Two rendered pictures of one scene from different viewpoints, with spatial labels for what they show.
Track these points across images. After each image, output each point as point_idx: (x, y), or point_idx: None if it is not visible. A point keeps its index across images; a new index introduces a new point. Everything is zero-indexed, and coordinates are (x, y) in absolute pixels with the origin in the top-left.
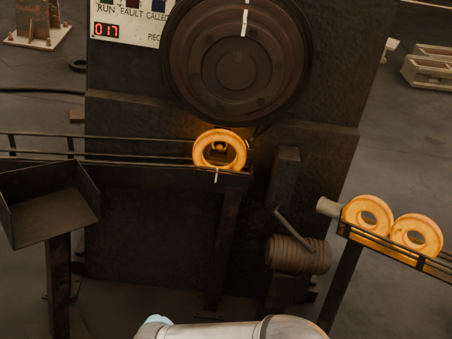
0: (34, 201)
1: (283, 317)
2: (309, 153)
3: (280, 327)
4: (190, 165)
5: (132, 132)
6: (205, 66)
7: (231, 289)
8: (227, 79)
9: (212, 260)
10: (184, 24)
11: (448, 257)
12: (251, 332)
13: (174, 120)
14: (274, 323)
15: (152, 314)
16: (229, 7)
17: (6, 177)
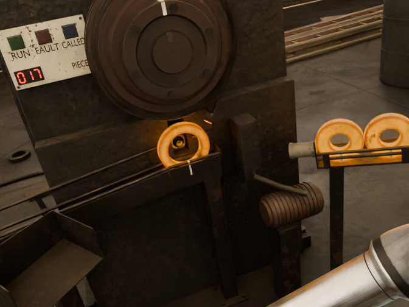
0: (28, 271)
1: (395, 231)
2: (258, 113)
3: (406, 242)
4: (163, 169)
5: (95, 165)
6: (142, 61)
7: (240, 269)
8: (167, 64)
9: (217, 249)
10: (104, 30)
11: None
12: (366, 270)
13: (129, 135)
14: (392, 243)
15: None
16: None
17: None
